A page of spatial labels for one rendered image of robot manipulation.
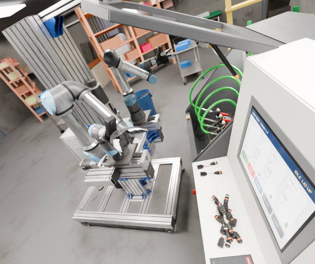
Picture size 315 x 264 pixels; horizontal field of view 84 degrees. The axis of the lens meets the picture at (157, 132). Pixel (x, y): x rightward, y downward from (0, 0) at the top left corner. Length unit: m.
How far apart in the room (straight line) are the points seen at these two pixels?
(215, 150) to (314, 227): 0.67
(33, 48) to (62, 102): 0.46
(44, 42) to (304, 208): 1.40
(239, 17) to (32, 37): 7.72
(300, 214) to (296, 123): 0.23
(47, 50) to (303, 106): 1.29
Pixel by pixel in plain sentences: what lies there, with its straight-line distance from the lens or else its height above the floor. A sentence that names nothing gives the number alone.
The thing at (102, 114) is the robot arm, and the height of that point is 1.46.
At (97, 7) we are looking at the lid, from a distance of 0.87.
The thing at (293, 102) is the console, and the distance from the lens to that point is 0.58.
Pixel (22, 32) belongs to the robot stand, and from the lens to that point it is 1.43.
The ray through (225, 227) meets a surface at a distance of 0.91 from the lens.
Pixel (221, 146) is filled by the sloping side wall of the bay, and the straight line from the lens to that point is 1.11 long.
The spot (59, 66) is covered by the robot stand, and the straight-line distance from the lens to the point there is 1.36.
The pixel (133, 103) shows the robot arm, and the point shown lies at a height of 1.22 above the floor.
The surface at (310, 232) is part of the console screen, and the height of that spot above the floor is 1.31.
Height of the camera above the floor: 1.85
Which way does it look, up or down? 34 degrees down
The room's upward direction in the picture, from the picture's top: 24 degrees counter-clockwise
